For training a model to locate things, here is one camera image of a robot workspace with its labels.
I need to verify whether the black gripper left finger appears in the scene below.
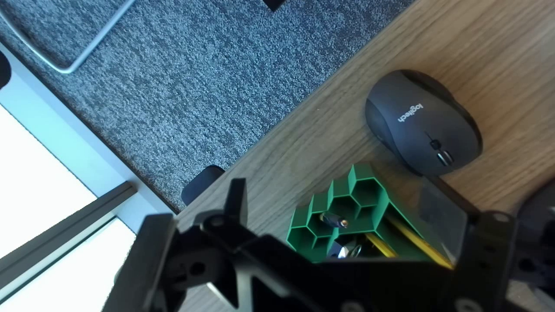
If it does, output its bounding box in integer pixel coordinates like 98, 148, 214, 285
102, 212, 223, 312

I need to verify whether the dark desk edge bracket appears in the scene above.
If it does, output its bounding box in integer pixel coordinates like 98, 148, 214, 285
180, 165, 226, 207

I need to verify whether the dark grey computer mouse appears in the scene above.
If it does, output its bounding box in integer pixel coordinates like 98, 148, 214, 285
362, 68, 483, 179

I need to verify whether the long yellow pencil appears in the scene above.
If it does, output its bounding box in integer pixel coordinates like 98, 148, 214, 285
384, 216, 455, 273

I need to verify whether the silver tipped item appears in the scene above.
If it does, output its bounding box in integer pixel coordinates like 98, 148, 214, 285
318, 212, 351, 231
325, 242, 363, 261

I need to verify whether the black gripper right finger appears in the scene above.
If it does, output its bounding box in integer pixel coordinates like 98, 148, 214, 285
415, 174, 516, 312

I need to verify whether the metal floor frame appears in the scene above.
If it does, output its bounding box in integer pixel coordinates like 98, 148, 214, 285
0, 0, 136, 77

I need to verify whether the green honeycomb pen holder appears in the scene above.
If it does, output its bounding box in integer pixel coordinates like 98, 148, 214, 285
284, 164, 457, 273

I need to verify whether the grey metal rail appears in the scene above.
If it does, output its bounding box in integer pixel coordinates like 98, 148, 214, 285
0, 179, 140, 302

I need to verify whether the short yellow pencil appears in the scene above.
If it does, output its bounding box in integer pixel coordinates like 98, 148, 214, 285
363, 233, 400, 261

